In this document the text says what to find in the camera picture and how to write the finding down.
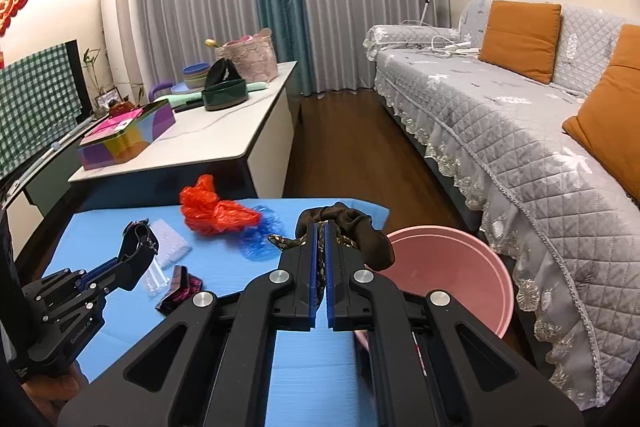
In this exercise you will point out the blue crumpled plastic wrap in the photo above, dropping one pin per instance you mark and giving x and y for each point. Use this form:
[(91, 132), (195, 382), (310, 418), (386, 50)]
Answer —
[(262, 237)]

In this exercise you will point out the purple mug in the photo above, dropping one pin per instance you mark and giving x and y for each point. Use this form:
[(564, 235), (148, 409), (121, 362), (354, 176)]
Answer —
[(159, 89)]

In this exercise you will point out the white standing air conditioner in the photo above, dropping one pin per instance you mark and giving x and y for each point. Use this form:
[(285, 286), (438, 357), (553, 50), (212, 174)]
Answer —
[(120, 27)]

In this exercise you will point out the red wall decoration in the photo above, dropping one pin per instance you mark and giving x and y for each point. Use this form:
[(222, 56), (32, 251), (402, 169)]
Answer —
[(11, 7)]

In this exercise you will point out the pale bubble wrap sheet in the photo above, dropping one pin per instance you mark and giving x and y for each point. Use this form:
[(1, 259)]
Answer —
[(170, 242)]

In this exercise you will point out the dark patterned wrapper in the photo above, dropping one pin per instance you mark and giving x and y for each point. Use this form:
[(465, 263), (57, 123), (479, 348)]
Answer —
[(180, 289)]

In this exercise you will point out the white coffee table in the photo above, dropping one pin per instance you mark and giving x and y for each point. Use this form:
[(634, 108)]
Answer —
[(210, 132)]

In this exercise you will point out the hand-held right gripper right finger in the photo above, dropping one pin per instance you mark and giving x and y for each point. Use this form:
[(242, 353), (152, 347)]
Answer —
[(331, 307)]

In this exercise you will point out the pink plastic bin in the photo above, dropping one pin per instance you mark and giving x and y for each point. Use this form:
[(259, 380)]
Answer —
[(450, 277)]

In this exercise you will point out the yellow flower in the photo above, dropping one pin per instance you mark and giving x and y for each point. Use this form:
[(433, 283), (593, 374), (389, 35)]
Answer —
[(212, 42)]

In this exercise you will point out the white rod with blue tip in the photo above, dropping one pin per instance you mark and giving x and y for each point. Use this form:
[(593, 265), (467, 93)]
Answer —
[(55, 147)]

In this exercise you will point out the brown teapot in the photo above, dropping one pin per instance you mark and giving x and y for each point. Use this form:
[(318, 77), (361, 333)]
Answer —
[(122, 108)]

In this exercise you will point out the pink fabric basket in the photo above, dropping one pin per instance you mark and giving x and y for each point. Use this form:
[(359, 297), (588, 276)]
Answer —
[(250, 57)]

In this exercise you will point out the dark green round tin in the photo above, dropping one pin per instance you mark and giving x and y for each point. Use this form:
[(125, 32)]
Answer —
[(225, 96)]

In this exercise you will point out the green checkered cloth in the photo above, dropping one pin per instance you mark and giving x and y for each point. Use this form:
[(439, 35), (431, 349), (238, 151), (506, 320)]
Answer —
[(35, 107)]

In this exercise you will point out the clear plastic packaging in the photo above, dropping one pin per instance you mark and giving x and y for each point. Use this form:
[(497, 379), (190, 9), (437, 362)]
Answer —
[(155, 279)]

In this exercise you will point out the bamboo plant in vase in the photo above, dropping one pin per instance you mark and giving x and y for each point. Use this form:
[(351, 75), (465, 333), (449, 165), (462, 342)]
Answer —
[(95, 74)]

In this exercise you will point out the large red plastic bag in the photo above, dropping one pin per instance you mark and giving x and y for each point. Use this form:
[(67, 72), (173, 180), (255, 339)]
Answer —
[(212, 207)]

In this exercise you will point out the stack of coloured bowls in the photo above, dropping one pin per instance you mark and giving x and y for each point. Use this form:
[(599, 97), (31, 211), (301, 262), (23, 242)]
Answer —
[(196, 76)]

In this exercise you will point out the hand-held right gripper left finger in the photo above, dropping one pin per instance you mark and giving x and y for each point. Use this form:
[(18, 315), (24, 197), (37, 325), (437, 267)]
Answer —
[(314, 302)]

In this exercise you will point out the blue foam mat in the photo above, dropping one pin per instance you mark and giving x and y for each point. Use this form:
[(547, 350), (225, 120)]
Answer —
[(240, 277)]

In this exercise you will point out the brown scrunchie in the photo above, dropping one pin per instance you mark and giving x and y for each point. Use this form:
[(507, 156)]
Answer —
[(360, 232)]

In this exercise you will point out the person's left hand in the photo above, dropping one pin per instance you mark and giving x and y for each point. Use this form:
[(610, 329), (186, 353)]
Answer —
[(57, 384)]

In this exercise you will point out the grey quilted sofa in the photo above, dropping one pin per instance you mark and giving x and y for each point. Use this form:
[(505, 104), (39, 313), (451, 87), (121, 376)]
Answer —
[(500, 147)]

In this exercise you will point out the orange cushion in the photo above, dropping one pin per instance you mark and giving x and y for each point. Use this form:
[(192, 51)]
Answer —
[(520, 39), (607, 117)]

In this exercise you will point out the black television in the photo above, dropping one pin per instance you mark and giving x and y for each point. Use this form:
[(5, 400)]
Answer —
[(82, 77)]

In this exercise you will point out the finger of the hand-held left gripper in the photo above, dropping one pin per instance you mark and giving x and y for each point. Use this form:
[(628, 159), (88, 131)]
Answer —
[(130, 269), (107, 268)]

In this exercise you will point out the mint green tray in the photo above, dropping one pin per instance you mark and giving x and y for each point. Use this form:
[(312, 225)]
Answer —
[(260, 87)]

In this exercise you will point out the colourful rectangular box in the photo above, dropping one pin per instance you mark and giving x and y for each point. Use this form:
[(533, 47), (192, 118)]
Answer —
[(125, 137)]

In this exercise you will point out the small photo frame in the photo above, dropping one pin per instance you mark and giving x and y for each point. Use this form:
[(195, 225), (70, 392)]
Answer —
[(107, 99)]

